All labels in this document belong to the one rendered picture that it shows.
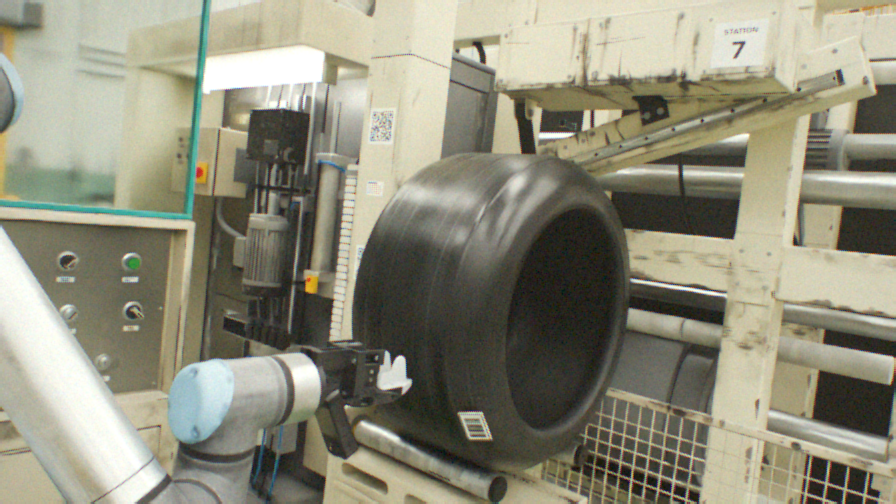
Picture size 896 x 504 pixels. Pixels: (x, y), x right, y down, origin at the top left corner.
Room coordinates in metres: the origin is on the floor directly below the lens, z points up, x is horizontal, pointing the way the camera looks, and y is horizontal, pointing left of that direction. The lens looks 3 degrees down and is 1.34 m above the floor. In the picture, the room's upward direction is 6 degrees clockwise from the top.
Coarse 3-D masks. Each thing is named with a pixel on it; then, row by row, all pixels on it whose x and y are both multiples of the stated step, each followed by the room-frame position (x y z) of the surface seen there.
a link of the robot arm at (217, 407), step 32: (192, 384) 0.75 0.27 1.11; (224, 384) 0.75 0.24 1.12; (256, 384) 0.78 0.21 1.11; (288, 384) 0.81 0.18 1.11; (192, 416) 0.74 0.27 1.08; (224, 416) 0.74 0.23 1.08; (256, 416) 0.77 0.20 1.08; (288, 416) 0.82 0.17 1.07; (192, 448) 0.75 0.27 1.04; (224, 448) 0.75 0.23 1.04
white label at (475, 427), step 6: (462, 414) 1.00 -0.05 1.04; (468, 414) 0.99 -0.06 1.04; (474, 414) 0.99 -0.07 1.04; (480, 414) 0.99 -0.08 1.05; (462, 420) 1.00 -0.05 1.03; (468, 420) 1.00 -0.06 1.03; (474, 420) 1.00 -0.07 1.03; (480, 420) 0.99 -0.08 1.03; (468, 426) 1.01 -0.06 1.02; (474, 426) 1.01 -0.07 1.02; (480, 426) 1.00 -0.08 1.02; (486, 426) 1.00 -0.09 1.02; (468, 432) 1.02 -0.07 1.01; (474, 432) 1.01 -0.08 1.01; (480, 432) 1.01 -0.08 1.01; (486, 432) 1.00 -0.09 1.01; (468, 438) 1.02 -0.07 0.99; (474, 438) 1.02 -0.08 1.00; (480, 438) 1.02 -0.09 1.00; (486, 438) 1.01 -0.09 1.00
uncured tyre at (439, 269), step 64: (448, 192) 1.09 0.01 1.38; (512, 192) 1.05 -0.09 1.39; (576, 192) 1.14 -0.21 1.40; (384, 256) 1.08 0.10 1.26; (448, 256) 1.00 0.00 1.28; (512, 256) 1.01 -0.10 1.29; (576, 256) 1.44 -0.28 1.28; (384, 320) 1.05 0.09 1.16; (448, 320) 0.98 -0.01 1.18; (512, 320) 1.51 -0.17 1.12; (576, 320) 1.45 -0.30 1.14; (448, 384) 0.99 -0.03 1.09; (512, 384) 1.45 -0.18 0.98; (576, 384) 1.38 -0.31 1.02; (448, 448) 1.09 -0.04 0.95; (512, 448) 1.07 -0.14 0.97
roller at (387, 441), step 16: (368, 432) 1.24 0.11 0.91; (384, 432) 1.23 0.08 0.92; (384, 448) 1.21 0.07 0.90; (400, 448) 1.18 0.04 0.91; (416, 448) 1.17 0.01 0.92; (432, 448) 1.16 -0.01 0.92; (416, 464) 1.16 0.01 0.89; (432, 464) 1.13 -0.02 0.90; (448, 464) 1.11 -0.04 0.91; (464, 464) 1.10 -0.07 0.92; (448, 480) 1.11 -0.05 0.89; (464, 480) 1.08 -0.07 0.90; (480, 480) 1.07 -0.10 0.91; (496, 480) 1.06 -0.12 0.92; (480, 496) 1.07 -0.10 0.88; (496, 496) 1.06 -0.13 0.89
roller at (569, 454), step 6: (570, 444) 1.28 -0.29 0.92; (576, 444) 1.28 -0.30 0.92; (582, 444) 1.28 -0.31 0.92; (564, 450) 1.28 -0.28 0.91; (570, 450) 1.27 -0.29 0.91; (576, 450) 1.27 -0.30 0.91; (582, 450) 1.27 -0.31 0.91; (552, 456) 1.30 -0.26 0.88; (558, 456) 1.29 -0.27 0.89; (564, 456) 1.28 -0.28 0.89; (570, 456) 1.27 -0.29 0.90; (576, 456) 1.26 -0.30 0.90; (582, 456) 1.27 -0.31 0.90; (570, 462) 1.27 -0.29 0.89; (576, 462) 1.26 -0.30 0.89; (582, 462) 1.28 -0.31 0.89
